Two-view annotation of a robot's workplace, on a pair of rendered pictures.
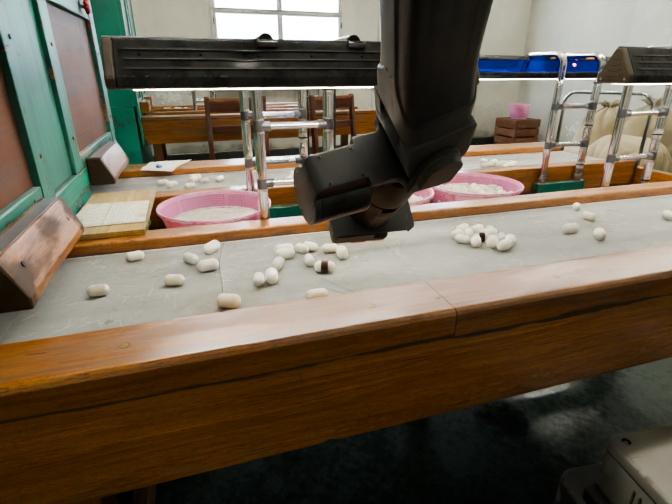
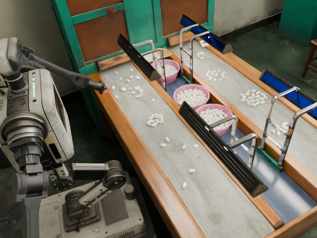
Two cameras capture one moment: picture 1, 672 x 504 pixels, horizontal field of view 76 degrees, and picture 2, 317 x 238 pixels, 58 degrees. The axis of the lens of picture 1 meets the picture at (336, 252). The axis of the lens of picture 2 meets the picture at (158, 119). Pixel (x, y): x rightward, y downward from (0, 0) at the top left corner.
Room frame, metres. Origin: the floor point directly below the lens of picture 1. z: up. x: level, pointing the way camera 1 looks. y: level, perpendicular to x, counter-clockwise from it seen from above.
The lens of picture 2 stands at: (0.75, -1.77, 2.11)
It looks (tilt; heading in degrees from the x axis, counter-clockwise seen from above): 43 degrees down; 86
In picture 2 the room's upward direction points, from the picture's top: 7 degrees counter-clockwise
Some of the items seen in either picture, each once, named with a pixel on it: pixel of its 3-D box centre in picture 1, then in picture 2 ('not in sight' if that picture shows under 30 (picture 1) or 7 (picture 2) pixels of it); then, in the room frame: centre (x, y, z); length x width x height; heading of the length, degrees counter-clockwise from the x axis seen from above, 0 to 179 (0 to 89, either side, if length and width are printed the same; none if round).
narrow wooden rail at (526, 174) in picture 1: (410, 191); (222, 105); (1.34, -0.24, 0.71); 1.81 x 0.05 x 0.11; 107
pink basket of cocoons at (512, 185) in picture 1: (472, 198); (212, 121); (1.22, -0.40, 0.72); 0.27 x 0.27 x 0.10
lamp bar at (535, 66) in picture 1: (543, 67); (304, 99); (1.62, -0.71, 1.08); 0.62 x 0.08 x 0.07; 107
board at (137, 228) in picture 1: (116, 211); (152, 56); (0.94, 0.50, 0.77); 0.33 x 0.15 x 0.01; 17
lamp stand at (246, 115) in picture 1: (270, 135); (195, 55); (1.25, 0.18, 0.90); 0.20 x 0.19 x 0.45; 107
